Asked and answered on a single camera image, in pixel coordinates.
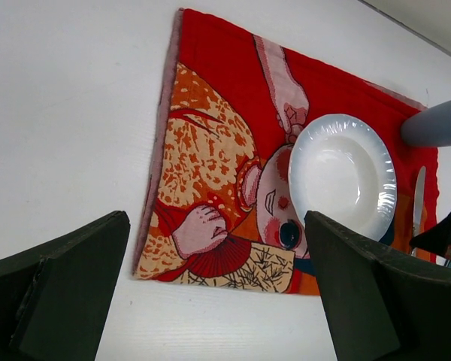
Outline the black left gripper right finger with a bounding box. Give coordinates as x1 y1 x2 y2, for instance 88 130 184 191
305 211 451 360

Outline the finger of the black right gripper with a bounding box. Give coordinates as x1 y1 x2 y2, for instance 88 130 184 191
410 212 451 261

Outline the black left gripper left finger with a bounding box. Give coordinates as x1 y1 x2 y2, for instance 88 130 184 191
0 211 130 360

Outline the silver table knife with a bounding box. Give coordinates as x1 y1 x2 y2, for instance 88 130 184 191
413 166 426 237

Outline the blue cup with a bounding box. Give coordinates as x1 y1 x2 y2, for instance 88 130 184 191
401 100 451 147

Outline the white blue-rimmed plate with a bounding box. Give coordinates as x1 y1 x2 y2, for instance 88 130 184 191
288 114 397 241

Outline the red patterned cloth placemat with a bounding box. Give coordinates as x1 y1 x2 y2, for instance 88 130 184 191
132 9 439 295

